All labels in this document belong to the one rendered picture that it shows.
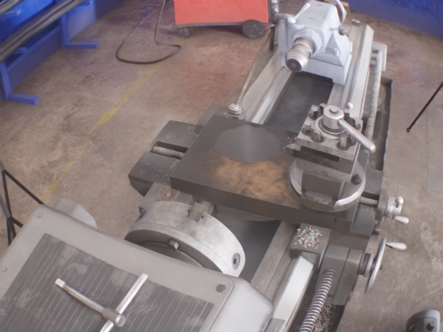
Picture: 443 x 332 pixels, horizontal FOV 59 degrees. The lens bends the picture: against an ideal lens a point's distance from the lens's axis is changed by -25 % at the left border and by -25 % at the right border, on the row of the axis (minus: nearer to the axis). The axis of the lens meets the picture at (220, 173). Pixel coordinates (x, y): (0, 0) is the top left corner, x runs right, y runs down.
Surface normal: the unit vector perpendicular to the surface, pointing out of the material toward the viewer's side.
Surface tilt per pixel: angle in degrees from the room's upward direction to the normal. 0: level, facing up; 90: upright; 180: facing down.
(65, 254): 0
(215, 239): 40
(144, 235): 90
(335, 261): 90
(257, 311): 45
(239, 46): 0
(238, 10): 90
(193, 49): 0
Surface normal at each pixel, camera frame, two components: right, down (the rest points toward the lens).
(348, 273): -0.39, 0.64
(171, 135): -0.05, -0.73
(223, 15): -0.05, 0.68
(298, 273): 0.50, -0.47
